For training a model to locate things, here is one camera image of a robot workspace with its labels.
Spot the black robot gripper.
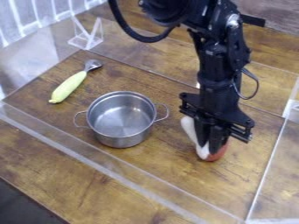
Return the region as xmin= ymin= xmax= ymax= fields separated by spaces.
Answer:
xmin=180 ymin=78 xmax=254 ymax=154

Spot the white red plush mushroom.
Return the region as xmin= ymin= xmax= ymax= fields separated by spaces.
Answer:
xmin=180 ymin=115 xmax=229 ymax=163

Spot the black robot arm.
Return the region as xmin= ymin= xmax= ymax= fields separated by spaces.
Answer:
xmin=138 ymin=0 xmax=254 ymax=155

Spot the silver metal pot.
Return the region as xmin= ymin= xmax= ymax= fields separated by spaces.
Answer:
xmin=73 ymin=91 xmax=169 ymax=149

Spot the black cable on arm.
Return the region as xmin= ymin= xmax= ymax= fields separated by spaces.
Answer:
xmin=106 ymin=0 xmax=260 ymax=101

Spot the black strip on wall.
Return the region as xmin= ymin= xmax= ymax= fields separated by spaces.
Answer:
xmin=188 ymin=3 xmax=266 ymax=28

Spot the yellow handled metal utensil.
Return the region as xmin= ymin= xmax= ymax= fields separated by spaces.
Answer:
xmin=47 ymin=59 xmax=102 ymax=104

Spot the clear acrylic triangle bracket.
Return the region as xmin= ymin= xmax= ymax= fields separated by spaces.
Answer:
xmin=67 ymin=17 xmax=103 ymax=50

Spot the clear acrylic enclosure wall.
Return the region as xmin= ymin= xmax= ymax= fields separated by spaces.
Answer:
xmin=0 ymin=11 xmax=299 ymax=224

